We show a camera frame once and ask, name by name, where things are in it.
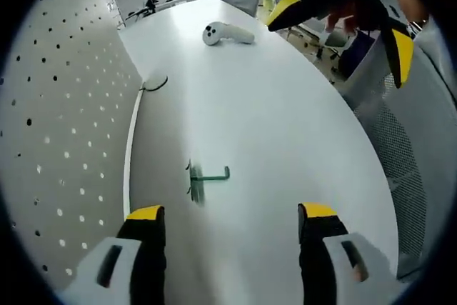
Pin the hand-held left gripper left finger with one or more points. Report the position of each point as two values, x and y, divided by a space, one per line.
148 248

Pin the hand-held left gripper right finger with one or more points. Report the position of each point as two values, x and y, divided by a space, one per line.
317 248

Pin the green hook assembly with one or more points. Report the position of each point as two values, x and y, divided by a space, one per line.
197 180

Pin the white perforated mounting plate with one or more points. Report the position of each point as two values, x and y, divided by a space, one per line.
53 105

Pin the person's right hand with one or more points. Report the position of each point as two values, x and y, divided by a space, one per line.
410 1

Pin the white handheld controller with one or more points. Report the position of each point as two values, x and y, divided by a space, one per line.
232 33

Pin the grey mesh office chair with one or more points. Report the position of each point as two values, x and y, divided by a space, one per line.
403 140

